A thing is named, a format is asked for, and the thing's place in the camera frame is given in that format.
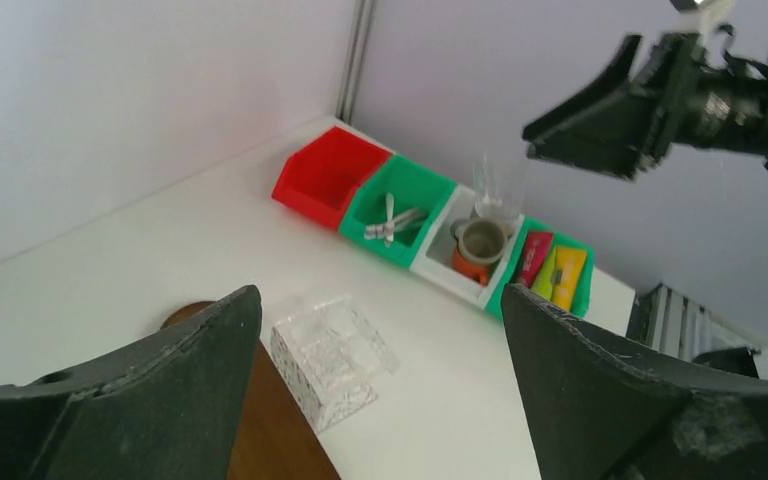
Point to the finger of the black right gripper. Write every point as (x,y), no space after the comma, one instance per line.
(612,107)
(611,158)

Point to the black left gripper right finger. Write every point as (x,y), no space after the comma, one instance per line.
(601,406)

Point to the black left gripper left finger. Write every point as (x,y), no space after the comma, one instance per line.
(167,406)

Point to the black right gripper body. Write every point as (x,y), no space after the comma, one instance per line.
(699,105)

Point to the clear textured acrylic holder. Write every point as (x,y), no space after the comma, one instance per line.
(329,355)

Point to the brown oval wooden tray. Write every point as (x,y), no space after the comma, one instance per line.
(273,439)

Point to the yellow toothpaste tube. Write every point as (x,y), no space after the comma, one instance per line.
(570,263)

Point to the red toothpaste tube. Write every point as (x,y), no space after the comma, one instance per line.
(536,249)

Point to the green bin with toothpaste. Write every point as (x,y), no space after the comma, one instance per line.
(581,302)

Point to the green toothpaste tube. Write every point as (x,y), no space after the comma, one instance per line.
(544,282)

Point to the clear glass tumbler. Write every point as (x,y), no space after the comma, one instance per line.
(499,188)

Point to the grey ceramic cup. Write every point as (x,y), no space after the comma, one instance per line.
(481,241)

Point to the orange ceramic cup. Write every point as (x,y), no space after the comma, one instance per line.
(479,273)

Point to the white storage bin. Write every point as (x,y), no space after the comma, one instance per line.
(434,260)

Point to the red storage bin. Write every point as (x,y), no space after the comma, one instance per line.
(320,180)

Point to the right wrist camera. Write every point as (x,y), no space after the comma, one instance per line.
(700,16)

